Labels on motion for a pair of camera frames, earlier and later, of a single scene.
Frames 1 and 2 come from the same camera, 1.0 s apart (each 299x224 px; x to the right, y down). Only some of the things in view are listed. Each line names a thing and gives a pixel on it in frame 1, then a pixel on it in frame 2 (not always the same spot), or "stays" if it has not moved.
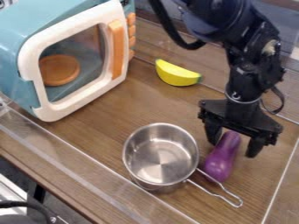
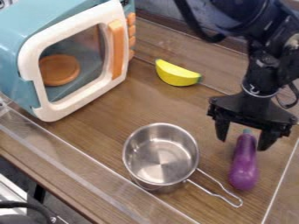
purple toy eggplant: (219, 162) to (243, 174)
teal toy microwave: (64, 52) stays
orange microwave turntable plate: (60, 69) stays
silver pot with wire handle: (160, 159) stays
